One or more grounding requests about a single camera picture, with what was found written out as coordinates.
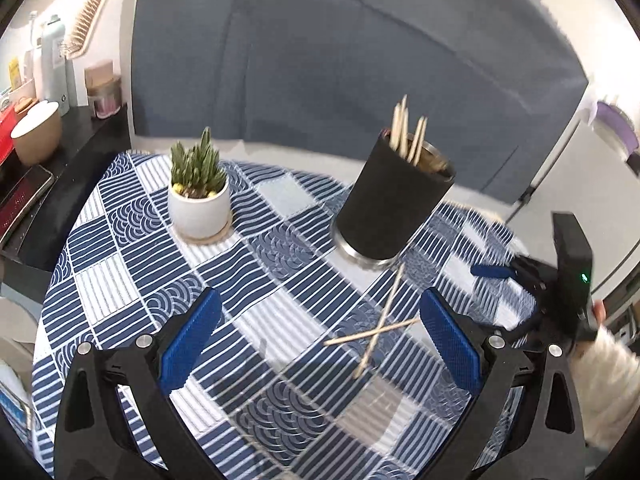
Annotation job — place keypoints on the dark flat tablet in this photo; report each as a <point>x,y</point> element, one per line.
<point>20,195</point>

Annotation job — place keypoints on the pink jar with wooden lid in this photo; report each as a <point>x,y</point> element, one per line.
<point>104,95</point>

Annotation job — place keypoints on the grey-blue sofa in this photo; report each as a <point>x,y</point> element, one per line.
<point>325,60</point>

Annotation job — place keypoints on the person's right hand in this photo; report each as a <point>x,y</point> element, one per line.
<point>600,310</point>

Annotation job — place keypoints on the bunch of wooden chopsticks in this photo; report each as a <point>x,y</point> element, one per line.
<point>400,125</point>

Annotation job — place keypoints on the white plastic bottle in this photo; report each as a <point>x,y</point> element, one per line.
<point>54,70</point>

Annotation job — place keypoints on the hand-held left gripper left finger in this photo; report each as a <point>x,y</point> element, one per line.
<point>192,340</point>

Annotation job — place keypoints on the wooden hair brush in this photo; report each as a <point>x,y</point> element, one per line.
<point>87,15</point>

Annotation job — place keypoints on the blue white patterned tablecloth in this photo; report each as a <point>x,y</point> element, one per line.
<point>250,285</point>

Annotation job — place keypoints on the purple round container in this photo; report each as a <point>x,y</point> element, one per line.
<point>617,127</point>

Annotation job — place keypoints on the black metal-rimmed utensil cup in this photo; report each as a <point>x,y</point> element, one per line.
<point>390,205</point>

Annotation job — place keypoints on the round wooden coaster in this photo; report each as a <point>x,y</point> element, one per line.
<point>222,232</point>

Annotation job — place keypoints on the succulent in white pot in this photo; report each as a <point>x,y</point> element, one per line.
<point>197,205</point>

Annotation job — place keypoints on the red plastic container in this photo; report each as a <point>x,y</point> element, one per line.
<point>9,135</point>

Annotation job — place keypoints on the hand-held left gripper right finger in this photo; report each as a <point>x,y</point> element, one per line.
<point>450,345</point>

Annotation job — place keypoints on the white cabinet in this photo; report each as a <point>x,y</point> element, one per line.
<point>570,170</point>

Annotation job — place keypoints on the person's right forearm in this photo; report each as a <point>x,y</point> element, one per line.
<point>610,385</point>

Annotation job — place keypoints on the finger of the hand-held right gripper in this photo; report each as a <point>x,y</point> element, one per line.
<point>490,271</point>
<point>525,332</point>

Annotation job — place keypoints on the beige ceramic bowl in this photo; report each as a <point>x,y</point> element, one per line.
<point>37,132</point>

